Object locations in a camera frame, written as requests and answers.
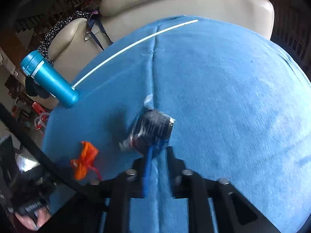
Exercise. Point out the blue metal bottle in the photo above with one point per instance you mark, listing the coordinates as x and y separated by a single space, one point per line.
37 67

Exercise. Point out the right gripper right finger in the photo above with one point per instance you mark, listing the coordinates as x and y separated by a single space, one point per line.
213 206

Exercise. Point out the black wrapper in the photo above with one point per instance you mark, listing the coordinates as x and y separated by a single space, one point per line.
151 131

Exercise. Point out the blue table cloth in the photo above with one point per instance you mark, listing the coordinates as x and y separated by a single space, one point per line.
241 106

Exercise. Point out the person's left hand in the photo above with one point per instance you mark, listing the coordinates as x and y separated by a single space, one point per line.
42 215

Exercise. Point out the beige leather sofa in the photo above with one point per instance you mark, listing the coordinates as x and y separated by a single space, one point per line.
72 48

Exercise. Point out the dark wooden cabinet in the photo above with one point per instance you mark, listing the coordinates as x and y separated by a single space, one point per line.
291 30

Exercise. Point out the orange red wrapper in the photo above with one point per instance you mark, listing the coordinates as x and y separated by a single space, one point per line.
85 161

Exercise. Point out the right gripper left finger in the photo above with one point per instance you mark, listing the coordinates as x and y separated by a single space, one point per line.
104 207

